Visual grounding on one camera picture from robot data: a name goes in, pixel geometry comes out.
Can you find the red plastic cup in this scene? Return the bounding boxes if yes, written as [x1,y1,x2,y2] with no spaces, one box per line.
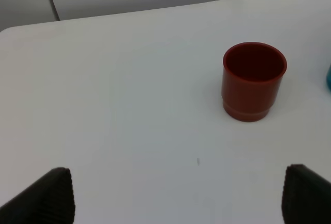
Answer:
[221,42,287,122]

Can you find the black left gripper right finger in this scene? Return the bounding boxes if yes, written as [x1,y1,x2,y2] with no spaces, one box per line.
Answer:
[281,164,330,224]

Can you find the blue translucent plastic cup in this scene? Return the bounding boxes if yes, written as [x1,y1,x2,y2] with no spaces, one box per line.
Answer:
[326,66,331,91]

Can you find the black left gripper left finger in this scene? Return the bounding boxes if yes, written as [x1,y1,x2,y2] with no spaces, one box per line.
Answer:
[1,167,76,224]

